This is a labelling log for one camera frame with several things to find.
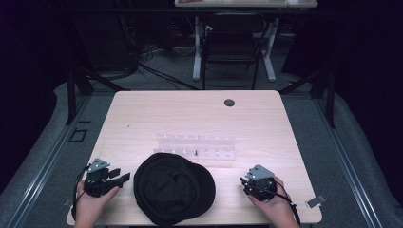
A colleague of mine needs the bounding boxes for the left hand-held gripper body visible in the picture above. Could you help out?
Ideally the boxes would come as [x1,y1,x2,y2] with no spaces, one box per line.
[83,158,112,198]

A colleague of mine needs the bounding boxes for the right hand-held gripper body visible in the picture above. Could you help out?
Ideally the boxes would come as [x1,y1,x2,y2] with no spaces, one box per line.
[243,163,278,202]

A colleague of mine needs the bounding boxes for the black cap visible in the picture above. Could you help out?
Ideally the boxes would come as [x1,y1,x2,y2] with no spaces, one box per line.
[132,152,217,227]

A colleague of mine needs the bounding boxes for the person's left hand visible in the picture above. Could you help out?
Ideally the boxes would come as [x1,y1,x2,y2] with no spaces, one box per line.
[73,180,121,228]

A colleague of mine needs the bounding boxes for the person's right hand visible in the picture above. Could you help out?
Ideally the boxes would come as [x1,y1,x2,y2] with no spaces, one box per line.
[246,176,300,228]

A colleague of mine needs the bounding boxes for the black floor tape rectangle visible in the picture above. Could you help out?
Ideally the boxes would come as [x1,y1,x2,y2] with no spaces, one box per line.
[67,127,89,143]

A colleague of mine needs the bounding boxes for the clear plastic rack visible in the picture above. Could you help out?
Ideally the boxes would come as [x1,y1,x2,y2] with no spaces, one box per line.
[153,132,238,163]

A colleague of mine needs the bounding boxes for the black chair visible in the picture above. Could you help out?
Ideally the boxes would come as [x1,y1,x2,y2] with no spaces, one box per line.
[201,12,268,91]

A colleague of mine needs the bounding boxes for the white-legged desk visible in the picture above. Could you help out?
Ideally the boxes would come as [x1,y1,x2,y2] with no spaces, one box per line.
[174,0,319,84]

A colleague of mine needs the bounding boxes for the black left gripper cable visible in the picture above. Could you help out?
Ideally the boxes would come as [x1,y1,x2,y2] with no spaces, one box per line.
[71,164,92,221]

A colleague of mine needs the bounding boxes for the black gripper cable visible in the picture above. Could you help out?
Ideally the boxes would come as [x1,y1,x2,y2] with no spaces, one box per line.
[271,180,302,226]
[71,164,92,221]

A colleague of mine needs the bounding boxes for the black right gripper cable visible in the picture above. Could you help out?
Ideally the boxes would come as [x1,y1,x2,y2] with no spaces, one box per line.
[271,180,302,226]

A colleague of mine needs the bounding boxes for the metal floor rail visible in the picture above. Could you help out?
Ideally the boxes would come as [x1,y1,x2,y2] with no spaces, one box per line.
[5,94,93,228]
[312,96,386,228]

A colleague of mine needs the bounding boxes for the black metal frame stand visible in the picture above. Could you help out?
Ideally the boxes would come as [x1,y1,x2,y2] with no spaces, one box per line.
[278,66,337,129]
[65,61,131,126]

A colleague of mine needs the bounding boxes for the black floor cables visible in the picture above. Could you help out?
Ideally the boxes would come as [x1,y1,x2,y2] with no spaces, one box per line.
[126,44,202,92]

